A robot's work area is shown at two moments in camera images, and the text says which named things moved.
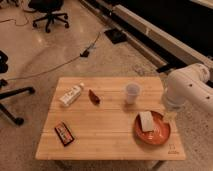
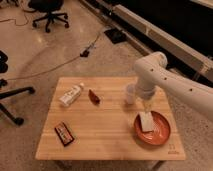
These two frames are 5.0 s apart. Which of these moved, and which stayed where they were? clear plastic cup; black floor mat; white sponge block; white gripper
Moved: white gripper
Stayed: white sponge block; clear plastic cup; black floor mat
